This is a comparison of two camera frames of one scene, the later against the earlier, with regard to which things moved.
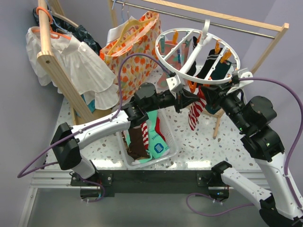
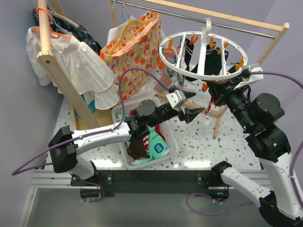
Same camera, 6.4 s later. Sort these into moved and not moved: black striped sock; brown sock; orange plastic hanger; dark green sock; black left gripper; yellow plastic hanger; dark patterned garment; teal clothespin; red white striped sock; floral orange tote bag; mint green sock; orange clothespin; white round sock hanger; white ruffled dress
Moved: black left gripper; white round sock hanger; black striped sock; red white striped sock; teal clothespin; orange clothespin; dark green sock
Not moved: brown sock; mint green sock; yellow plastic hanger; white ruffled dress; floral orange tote bag; dark patterned garment; orange plastic hanger
